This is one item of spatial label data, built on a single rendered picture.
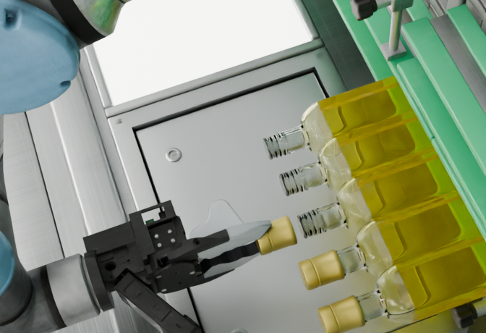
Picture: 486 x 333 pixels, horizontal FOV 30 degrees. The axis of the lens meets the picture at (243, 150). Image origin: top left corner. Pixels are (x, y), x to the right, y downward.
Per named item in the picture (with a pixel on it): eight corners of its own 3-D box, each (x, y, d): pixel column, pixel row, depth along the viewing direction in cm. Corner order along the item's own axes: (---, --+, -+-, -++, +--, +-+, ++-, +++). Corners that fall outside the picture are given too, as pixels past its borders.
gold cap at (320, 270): (342, 280, 104) (307, 293, 104) (331, 252, 105) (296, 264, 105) (346, 276, 101) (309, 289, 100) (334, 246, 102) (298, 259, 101)
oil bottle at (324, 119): (448, 78, 119) (295, 131, 116) (453, 52, 114) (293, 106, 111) (467, 112, 116) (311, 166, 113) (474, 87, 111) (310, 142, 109)
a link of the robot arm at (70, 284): (56, 313, 99) (74, 337, 106) (97, 298, 99) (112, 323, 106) (41, 253, 102) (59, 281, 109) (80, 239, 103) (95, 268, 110)
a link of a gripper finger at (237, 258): (259, 204, 110) (186, 224, 108) (276, 246, 107) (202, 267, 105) (257, 217, 112) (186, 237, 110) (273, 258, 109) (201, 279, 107)
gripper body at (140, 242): (176, 196, 105) (75, 231, 103) (199, 260, 100) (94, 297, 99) (184, 224, 111) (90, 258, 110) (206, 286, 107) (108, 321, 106)
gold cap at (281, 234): (286, 223, 108) (252, 235, 108) (286, 210, 105) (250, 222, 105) (297, 248, 106) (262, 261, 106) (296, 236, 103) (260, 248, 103)
